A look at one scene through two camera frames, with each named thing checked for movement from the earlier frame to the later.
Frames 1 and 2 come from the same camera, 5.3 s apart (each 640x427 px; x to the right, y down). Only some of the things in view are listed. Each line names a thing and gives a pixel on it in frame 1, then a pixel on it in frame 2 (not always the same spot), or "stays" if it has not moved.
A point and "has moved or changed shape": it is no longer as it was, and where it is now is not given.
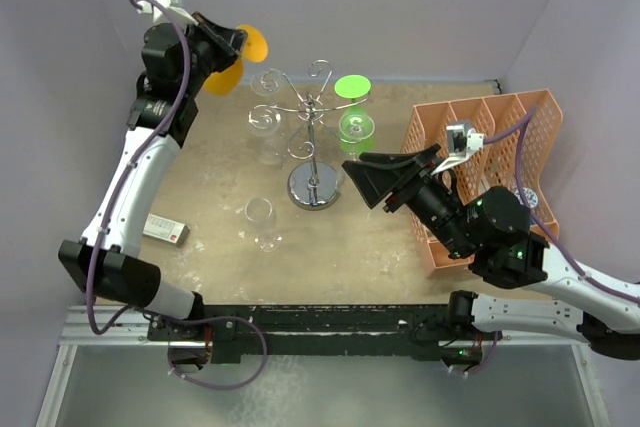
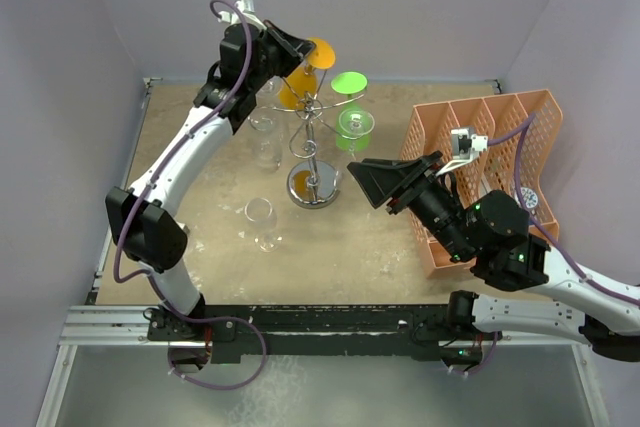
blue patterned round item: x=530 y=196 stays
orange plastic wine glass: x=226 y=81 has moved or changed shape
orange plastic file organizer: x=486 y=144 stays
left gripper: x=233 y=37 -> x=292 y=49
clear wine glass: x=260 y=212 stays
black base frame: x=231 y=332 stays
